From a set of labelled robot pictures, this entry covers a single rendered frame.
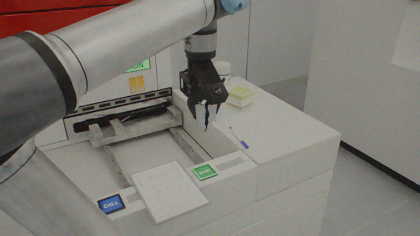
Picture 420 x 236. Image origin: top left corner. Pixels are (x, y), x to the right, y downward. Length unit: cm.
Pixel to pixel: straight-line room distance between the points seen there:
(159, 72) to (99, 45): 100
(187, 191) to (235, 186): 16
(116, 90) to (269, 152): 67
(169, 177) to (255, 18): 272
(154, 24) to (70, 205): 28
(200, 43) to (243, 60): 278
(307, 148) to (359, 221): 130
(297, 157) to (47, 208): 76
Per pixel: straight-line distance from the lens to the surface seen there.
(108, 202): 86
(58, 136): 138
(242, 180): 95
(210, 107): 80
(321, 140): 111
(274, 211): 114
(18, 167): 48
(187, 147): 122
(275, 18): 362
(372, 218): 236
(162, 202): 83
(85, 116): 134
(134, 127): 132
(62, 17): 119
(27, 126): 35
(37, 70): 34
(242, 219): 105
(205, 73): 73
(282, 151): 102
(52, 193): 50
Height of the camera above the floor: 152
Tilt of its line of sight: 28 degrees down
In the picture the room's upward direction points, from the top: straight up
